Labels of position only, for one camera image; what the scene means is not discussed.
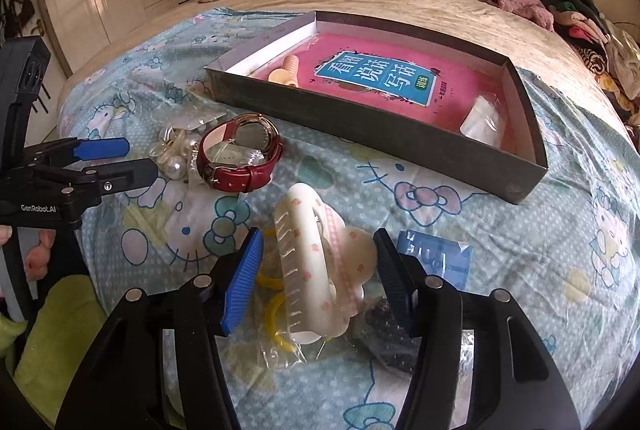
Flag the pearl jewelry cluster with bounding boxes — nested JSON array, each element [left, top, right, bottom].
[[150, 125, 203, 186]]

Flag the pink book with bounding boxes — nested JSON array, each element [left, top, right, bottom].
[[250, 33, 518, 156]]

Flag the beige bedspread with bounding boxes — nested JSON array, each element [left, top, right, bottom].
[[65, 0, 631, 136]]

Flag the blue printed card packet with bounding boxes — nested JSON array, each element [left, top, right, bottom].
[[459, 93, 503, 146]]

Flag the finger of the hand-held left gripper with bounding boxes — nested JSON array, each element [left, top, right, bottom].
[[50, 159, 159, 209], [22, 137, 131, 166]]

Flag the bagged dark hair accessory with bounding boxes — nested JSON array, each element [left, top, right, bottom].
[[352, 295, 473, 381]]

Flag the person's left hand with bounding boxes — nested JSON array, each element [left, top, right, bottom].
[[25, 229, 57, 281]]

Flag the green cloth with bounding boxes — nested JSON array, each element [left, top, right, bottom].
[[0, 275, 108, 430]]

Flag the cat print blanket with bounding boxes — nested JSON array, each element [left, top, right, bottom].
[[57, 8, 640, 430]]

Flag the hanging bags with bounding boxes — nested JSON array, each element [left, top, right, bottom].
[[0, 0, 51, 41]]

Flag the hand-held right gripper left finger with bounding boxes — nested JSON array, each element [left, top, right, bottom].
[[55, 227, 265, 430]]

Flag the bagged silver bracelet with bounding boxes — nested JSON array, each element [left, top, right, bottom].
[[207, 143, 266, 168]]

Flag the pile of clothes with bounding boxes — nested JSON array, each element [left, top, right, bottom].
[[550, 0, 640, 126]]

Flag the pink fuzzy garment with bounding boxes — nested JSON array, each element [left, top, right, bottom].
[[484, 0, 556, 31]]

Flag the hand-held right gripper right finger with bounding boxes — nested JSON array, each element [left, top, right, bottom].
[[372, 227, 583, 430]]

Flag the bagged yellow rings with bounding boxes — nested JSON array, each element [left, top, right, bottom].
[[255, 227, 301, 368]]

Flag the grey cardboard box tray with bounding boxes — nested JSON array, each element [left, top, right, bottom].
[[204, 10, 550, 206]]

